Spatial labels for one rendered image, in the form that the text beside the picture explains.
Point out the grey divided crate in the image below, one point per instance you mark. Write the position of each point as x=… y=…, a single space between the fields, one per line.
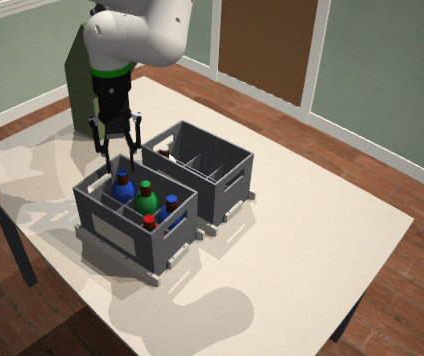
x=151 y=250
x=218 y=165

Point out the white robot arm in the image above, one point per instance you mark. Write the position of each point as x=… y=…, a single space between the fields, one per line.
x=154 y=36

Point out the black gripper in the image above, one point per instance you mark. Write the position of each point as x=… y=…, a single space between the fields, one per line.
x=116 y=106

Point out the red bottle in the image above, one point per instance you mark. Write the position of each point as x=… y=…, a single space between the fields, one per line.
x=149 y=223

